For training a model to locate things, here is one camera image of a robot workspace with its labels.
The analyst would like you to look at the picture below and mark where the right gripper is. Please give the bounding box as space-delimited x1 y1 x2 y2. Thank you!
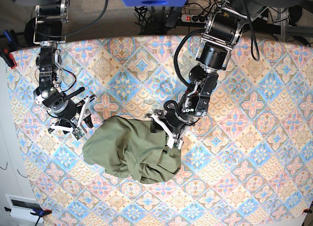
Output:
48 94 96 135

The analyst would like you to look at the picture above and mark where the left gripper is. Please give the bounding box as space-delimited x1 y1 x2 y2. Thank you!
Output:
146 100 193 138

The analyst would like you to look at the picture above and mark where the olive green t-shirt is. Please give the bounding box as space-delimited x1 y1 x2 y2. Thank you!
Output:
83 116 181 184

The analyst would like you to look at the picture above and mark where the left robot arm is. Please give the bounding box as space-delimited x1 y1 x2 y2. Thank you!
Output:
148 0 266 139

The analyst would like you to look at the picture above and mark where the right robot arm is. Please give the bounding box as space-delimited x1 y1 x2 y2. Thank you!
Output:
12 0 95 139

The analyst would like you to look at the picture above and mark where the blue clamp lower left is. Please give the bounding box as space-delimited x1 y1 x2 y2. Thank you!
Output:
4 207 52 221

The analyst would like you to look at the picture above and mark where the red black clamp upper left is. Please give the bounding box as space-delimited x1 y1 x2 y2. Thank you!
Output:
0 48 17 69

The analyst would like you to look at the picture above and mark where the patterned tablecloth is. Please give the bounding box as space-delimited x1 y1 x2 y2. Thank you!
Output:
5 36 313 226

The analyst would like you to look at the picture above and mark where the black round stool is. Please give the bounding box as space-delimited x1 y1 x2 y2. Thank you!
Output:
24 18 36 46

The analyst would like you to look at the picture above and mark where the white power strip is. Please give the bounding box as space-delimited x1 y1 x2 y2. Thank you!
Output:
180 14 207 23

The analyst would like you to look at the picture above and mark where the red clamp lower right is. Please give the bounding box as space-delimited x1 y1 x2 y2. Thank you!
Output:
303 208 313 214

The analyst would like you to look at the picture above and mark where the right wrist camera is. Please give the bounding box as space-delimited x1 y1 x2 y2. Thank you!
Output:
71 127 87 140

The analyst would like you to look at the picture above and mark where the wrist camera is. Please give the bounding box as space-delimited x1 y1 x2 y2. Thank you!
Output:
166 137 183 150
71 127 87 140

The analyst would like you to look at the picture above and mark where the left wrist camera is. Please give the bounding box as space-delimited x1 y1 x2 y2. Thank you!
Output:
166 137 183 150

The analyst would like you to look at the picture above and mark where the white wall outlet box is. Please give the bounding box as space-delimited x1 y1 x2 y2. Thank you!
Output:
4 194 42 223

